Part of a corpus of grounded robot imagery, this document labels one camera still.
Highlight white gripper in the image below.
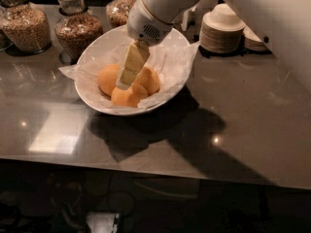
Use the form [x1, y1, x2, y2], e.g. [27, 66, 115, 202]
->
[116, 0, 172, 90]

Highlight orange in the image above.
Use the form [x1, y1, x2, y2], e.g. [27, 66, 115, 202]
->
[134, 66, 160, 95]
[111, 83, 148, 108]
[97, 64, 120, 96]

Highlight glass cereal jar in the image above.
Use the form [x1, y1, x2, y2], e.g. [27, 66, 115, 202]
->
[106, 0, 136, 28]
[54, 0, 103, 61]
[0, 0, 52, 53]

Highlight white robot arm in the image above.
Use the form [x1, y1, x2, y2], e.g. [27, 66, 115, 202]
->
[126, 0, 311, 90]

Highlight white oval bowl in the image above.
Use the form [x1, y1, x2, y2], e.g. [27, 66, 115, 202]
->
[74, 24, 191, 117]

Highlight white paper liner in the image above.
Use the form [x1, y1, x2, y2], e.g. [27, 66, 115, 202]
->
[58, 29, 200, 114]

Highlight tall stack paper bowls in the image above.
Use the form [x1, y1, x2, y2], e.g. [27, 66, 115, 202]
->
[199, 3, 246, 53]

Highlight short stack paper bowls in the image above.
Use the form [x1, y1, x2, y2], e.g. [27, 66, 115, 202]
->
[243, 26, 268, 52]

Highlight glass jar far left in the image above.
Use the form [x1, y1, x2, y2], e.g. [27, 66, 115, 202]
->
[0, 8, 13, 51]

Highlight white object under table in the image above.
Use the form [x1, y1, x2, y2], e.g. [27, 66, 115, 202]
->
[86, 212, 120, 233]

